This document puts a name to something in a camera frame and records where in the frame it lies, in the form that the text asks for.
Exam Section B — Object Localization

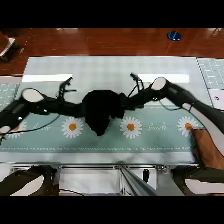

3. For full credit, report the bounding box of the black garment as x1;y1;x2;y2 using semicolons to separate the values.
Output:
80;89;128;137

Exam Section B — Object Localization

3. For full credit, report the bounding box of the blue round object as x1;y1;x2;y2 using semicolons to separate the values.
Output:
166;30;183;42

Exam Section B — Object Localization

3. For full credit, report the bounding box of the brown garment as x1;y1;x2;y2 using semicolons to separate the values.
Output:
190;128;224;172

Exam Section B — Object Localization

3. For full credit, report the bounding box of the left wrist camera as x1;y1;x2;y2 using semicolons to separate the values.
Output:
58;76;78;100

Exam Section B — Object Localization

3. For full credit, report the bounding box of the silver frame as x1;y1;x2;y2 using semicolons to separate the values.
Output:
0;161;201;197

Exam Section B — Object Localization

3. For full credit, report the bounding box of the black cable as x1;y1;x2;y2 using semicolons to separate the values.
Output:
0;113;62;138

